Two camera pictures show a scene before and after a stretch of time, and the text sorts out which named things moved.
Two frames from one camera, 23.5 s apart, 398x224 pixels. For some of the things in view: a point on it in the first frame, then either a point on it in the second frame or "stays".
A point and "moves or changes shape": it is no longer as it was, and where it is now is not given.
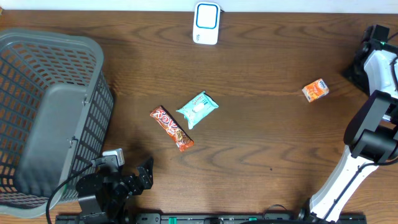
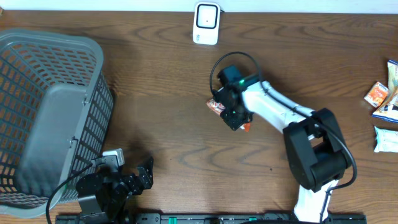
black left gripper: [135, 186] stays
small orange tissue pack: [316, 90] moves or changes shape
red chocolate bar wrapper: [182, 140] -> [217, 107]
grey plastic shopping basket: [56, 110] stays
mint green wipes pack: [198, 110] moves or changes shape
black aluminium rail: [216, 218] stays
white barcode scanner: [206, 23] stays
